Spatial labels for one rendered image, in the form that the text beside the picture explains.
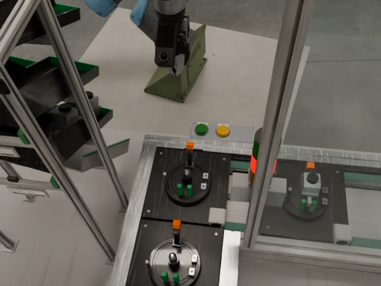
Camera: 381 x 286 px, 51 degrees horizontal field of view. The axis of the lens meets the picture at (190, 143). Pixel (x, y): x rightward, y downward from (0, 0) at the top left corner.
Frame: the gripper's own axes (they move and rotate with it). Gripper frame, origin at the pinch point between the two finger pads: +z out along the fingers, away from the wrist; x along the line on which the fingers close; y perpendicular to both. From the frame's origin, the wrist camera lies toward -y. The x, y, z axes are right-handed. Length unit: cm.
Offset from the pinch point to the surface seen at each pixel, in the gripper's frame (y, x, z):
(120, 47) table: 49, 35, 37
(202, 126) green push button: 2.1, -6.9, 26.0
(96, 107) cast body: -13.5, 18.6, 0.5
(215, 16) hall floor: 183, 7, 123
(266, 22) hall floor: 179, -33, 123
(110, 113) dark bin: -13.9, 15.2, 2.2
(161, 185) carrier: -20.9, 2.7, 26.2
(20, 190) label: -42.0, 25.8, -5.6
